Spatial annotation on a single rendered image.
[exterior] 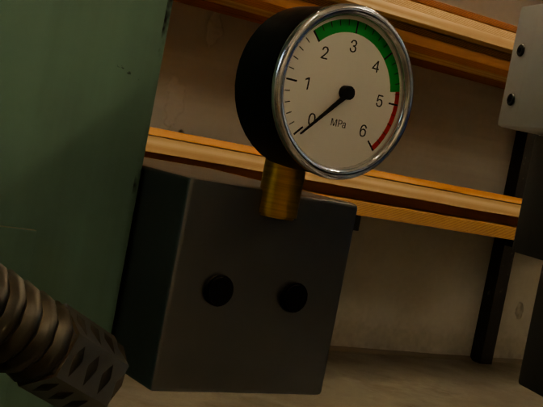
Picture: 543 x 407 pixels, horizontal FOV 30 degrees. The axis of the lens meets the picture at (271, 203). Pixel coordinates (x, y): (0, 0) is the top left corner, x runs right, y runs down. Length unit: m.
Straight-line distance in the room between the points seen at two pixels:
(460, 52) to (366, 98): 2.65
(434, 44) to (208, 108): 0.71
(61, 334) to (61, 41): 0.13
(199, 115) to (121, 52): 2.73
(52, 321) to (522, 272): 3.77
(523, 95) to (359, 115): 0.38
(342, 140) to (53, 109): 0.11
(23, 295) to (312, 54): 0.14
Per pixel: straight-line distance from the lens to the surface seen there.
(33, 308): 0.27
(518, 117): 0.74
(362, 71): 0.37
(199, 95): 3.11
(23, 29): 0.37
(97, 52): 0.38
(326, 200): 0.40
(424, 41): 2.93
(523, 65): 0.76
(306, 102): 0.36
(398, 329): 3.68
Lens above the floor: 0.64
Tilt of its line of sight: 3 degrees down
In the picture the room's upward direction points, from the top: 11 degrees clockwise
